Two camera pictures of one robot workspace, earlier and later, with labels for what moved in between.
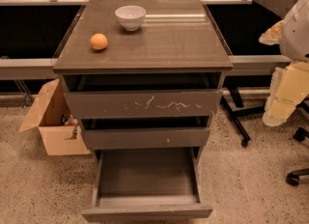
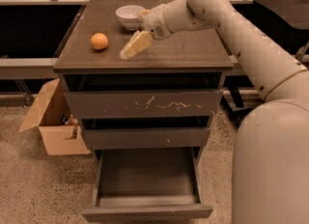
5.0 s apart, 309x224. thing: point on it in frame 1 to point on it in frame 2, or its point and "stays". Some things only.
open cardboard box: [59, 127] stays
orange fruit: [98, 41] stays
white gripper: [295, 35] to [154, 21]
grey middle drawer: [147, 137] stays
